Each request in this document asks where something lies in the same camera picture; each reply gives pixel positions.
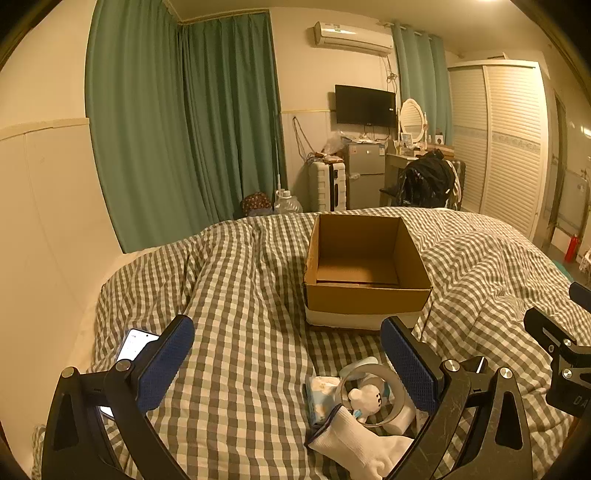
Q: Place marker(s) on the white louvered wardrobe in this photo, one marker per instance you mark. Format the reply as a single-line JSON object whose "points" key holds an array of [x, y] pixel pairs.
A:
{"points": [[508, 138]]}

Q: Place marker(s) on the small silver fridge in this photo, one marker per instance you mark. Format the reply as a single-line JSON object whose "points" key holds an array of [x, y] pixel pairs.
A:
{"points": [[364, 177]]}

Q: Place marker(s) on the grey checkered blanket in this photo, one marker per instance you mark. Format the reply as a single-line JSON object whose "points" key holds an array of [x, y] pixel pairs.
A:
{"points": [[249, 295]]}

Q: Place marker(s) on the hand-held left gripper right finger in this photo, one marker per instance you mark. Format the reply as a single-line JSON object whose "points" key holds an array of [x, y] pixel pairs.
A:
{"points": [[408, 360]]}

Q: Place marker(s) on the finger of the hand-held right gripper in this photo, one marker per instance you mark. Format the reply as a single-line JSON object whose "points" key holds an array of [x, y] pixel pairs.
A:
{"points": [[581, 291], [549, 334]]}

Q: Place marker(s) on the black wall television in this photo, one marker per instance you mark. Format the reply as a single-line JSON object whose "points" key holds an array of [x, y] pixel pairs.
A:
{"points": [[364, 105]]}

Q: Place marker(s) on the red fire extinguisher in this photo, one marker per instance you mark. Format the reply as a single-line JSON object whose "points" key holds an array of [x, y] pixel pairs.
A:
{"points": [[571, 249]]}

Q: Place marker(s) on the clear plastic water jug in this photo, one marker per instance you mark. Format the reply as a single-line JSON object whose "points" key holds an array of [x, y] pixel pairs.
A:
{"points": [[287, 204]]}

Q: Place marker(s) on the tissue pack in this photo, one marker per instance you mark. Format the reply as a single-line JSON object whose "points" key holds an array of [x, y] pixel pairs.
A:
{"points": [[321, 397]]}

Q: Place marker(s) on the black jacket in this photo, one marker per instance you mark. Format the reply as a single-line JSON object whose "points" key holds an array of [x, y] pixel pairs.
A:
{"points": [[427, 180]]}

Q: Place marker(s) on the white suitcase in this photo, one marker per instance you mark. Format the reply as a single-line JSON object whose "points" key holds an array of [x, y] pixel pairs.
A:
{"points": [[325, 187]]}

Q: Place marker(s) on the narrow teal curtain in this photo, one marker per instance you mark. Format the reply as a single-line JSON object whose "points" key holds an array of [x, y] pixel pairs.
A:
{"points": [[422, 74]]}

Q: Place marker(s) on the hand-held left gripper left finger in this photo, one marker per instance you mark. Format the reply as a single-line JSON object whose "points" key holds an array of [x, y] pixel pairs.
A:
{"points": [[168, 355]]}

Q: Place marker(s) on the smartphone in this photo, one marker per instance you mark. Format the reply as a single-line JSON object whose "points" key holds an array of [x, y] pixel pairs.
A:
{"points": [[134, 346]]}

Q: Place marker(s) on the white handheld fan with bear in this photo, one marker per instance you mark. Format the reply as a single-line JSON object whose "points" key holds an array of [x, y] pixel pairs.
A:
{"points": [[367, 400]]}

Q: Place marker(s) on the wide green curtain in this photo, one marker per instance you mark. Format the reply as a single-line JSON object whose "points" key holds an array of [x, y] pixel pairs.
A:
{"points": [[134, 138]]}

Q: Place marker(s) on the white sock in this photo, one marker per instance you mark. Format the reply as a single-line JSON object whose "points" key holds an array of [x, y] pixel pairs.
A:
{"points": [[364, 441]]}

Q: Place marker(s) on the white air conditioner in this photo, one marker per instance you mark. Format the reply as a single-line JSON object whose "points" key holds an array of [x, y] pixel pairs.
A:
{"points": [[351, 38]]}

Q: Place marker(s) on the green corner curtain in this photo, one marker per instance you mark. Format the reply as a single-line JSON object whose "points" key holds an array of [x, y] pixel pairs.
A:
{"points": [[231, 120]]}

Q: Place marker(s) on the floral bag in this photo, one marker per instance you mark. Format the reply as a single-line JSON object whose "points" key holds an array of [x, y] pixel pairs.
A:
{"points": [[255, 203]]}

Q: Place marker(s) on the brown cardboard box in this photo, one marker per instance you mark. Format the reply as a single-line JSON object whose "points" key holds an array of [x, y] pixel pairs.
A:
{"points": [[364, 297]]}

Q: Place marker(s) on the clear plastic bag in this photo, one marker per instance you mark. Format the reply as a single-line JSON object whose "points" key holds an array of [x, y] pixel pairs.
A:
{"points": [[334, 144]]}

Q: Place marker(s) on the oval white vanity mirror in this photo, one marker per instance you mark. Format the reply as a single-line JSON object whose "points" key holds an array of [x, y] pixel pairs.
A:
{"points": [[412, 117]]}

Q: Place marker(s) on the white dressing table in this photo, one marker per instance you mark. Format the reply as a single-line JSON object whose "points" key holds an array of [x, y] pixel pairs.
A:
{"points": [[392, 166]]}

